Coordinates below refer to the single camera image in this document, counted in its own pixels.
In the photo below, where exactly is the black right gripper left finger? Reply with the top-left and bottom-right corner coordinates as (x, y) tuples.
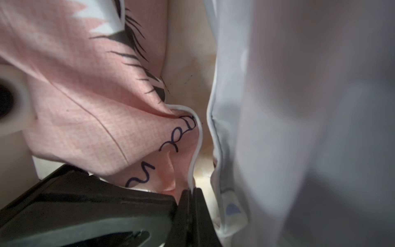
(1, 165), (177, 247)

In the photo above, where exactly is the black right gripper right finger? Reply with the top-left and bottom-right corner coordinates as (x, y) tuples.
(165, 188), (222, 247)

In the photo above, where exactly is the pink feather pillow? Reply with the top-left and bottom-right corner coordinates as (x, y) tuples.
(1, 1), (202, 200)

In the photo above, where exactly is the grey polar bear pillow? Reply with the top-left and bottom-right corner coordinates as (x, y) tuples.
(204, 1), (395, 247)

